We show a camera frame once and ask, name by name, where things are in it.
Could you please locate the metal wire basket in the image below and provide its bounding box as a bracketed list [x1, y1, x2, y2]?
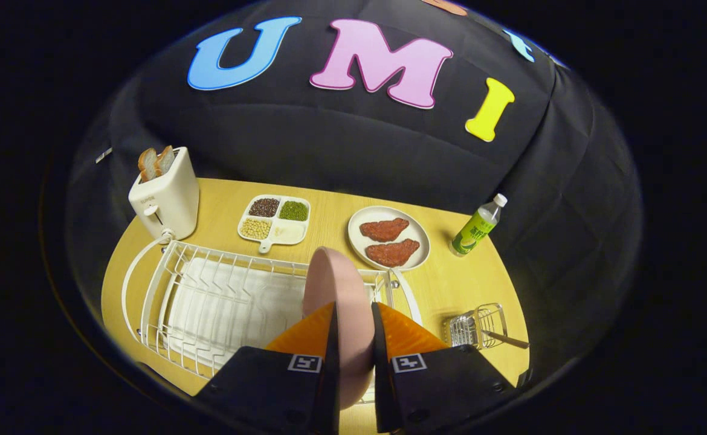
[444, 303, 509, 351]

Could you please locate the white drain tray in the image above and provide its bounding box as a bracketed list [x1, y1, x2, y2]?
[163, 257, 309, 369]

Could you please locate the pile of yellow beans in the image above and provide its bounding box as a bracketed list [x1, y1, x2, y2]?
[241, 218, 271, 240]

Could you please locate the beige round dish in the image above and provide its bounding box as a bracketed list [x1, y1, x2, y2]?
[347, 205, 431, 271]

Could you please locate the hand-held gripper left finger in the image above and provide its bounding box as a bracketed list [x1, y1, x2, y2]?
[193, 301, 341, 435]

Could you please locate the pile of green beans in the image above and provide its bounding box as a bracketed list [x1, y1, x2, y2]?
[279, 201, 309, 222]

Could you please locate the pile of dark beans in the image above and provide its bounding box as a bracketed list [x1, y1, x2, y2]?
[248, 198, 280, 218]

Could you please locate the pile of white grains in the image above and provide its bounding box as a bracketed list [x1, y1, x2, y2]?
[273, 222, 306, 243]

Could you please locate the white wire dish rack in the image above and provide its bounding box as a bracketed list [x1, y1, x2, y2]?
[121, 233, 424, 405]

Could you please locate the dark-handled spoon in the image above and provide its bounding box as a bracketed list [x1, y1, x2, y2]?
[480, 329, 531, 350]

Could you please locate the red-brown meat piece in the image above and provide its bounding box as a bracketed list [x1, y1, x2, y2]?
[360, 218, 410, 243]
[365, 239, 421, 268]

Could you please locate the green tea bottle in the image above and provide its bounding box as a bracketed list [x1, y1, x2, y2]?
[449, 193, 508, 257]

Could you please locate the white divided snack tray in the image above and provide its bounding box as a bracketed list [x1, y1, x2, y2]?
[237, 195, 312, 254]

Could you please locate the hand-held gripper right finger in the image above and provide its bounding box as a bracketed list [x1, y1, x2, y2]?
[370, 301, 520, 434]

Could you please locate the pink plate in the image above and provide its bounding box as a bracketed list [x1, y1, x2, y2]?
[302, 246, 376, 411]

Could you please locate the toasted bread slice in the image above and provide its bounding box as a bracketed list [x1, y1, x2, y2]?
[154, 145, 176, 176]
[138, 148, 159, 182]

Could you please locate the black backdrop cloth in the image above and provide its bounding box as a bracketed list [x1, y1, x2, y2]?
[66, 0, 643, 363]

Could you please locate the white toaster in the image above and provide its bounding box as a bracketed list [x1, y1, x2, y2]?
[128, 147, 200, 240]

